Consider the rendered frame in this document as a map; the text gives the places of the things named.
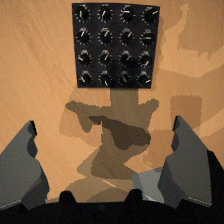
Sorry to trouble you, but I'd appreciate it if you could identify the black knob box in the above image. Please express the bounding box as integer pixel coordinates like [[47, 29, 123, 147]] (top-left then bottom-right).
[[72, 3, 160, 89]]

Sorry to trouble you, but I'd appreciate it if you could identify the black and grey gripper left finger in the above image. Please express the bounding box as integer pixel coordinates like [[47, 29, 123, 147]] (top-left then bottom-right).
[[0, 120, 50, 224]]

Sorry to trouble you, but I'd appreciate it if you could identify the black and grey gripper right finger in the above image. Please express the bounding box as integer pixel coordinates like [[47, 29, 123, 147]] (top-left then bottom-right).
[[158, 115, 224, 224]]

